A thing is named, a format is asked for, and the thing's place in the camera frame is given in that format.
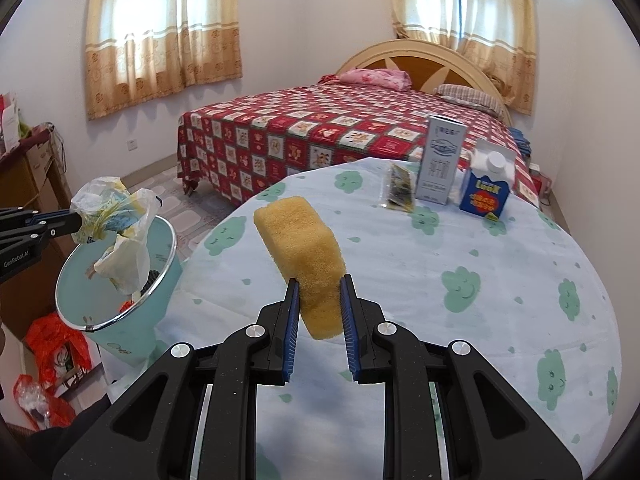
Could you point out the small dark packet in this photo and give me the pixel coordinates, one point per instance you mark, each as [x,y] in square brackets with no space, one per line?
[400,187]

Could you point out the tall white grey carton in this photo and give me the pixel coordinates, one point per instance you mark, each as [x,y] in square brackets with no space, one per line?
[440,160]

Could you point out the narrow beige window curtain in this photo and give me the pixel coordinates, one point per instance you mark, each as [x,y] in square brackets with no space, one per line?
[500,20]

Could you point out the blue folded cloths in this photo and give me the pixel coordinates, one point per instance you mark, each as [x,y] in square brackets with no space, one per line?
[520,140]

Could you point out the pink pillow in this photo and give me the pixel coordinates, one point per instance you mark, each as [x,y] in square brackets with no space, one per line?
[375,77]

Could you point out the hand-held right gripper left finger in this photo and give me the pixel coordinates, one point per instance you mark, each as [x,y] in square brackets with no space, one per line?
[291,330]

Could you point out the striped pillow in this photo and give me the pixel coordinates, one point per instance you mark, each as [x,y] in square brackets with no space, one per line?
[465,94]

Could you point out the wooden bed cream headboard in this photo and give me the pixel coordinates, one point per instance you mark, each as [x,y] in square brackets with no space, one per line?
[430,67]

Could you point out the round table with cloth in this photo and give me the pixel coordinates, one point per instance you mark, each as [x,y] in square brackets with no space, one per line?
[450,240]

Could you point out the blue white gable carton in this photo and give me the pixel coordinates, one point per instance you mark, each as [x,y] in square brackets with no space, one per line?
[482,195]

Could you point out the red clear plastic bag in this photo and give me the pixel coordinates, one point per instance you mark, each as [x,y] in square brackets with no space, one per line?
[60,410]

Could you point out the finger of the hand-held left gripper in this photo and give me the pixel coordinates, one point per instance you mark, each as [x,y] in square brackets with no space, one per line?
[62,231]
[55,217]

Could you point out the brown cardboard box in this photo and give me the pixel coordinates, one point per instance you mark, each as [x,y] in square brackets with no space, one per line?
[40,152]

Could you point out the red box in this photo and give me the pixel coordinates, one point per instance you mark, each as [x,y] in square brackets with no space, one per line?
[539,180]

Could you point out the clear plastic bag yellow print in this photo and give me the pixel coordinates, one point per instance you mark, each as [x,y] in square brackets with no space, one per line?
[130,255]

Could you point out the brown wooden cabinet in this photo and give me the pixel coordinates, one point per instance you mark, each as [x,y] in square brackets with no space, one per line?
[35,195]

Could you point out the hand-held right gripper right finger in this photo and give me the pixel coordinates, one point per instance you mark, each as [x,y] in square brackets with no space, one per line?
[348,330]

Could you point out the yellow sponge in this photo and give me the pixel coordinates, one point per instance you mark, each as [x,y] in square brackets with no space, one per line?
[300,240]

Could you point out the white wall socket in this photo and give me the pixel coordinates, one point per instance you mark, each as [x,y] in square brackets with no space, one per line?
[132,144]

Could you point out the wide beige window curtain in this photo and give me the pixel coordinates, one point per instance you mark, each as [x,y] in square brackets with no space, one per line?
[160,35]

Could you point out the light blue waste bin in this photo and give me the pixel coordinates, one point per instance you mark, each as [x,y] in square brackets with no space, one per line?
[145,325]

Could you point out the red checked bedspread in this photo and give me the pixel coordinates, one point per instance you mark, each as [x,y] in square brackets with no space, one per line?
[325,130]

